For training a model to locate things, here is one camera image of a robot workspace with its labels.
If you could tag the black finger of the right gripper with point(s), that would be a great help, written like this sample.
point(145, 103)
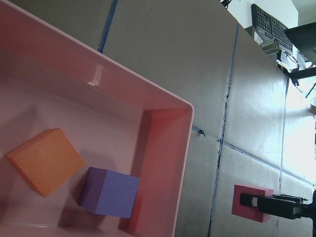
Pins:
point(279, 205)

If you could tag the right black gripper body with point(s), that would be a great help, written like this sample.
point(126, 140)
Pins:
point(309, 210)

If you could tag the pink foam block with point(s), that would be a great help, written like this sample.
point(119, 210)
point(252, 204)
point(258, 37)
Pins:
point(242, 202)

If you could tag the purple foam block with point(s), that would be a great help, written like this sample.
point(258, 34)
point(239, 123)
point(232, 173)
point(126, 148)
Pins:
point(107, 192)

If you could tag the orange foam block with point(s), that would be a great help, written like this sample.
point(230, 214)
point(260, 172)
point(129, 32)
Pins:
point(46, 161)

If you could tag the pink plastic bin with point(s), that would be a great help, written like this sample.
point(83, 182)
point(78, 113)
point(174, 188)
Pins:
point(114, 118)

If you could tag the small metal cup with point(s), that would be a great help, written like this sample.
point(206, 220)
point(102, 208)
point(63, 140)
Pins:
point(271, 46)

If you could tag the black monitor corner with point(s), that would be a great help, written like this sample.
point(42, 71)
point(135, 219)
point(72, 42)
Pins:
point(304, 39)

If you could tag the black keyboard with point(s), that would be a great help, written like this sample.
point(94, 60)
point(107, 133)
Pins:
point(268, 27)

